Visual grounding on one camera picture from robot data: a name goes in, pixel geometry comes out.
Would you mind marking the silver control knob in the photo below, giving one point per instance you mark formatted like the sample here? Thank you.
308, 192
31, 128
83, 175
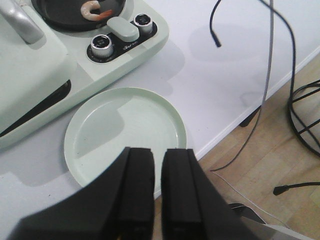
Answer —
101, 46
144, 23

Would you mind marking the left silver control knob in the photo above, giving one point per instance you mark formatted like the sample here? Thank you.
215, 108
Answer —
101, 46

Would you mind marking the round black frying pan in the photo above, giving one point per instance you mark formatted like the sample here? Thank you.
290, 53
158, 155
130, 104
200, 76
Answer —
67, 14

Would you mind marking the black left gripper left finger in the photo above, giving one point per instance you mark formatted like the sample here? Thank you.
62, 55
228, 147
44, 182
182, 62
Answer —
117, 205

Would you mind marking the mint green round plate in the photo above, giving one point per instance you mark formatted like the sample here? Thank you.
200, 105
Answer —
117, 118

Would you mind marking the pink shrimp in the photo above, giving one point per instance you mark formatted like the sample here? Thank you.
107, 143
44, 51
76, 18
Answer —
87, 11

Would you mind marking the mint green breakfast maker base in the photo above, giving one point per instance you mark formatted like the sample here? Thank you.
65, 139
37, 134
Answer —
92, 74

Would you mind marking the black wire stool frame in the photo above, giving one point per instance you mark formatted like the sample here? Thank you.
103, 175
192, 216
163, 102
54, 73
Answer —
303, 112

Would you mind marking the right silver control knob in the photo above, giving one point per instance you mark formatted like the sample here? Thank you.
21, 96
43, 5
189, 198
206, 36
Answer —
144, 23

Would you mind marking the breakfast maker hinged lid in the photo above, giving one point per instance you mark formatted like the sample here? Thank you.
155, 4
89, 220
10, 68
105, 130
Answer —
35, 66

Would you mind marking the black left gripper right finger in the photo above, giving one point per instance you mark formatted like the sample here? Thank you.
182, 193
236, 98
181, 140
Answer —
192, 208

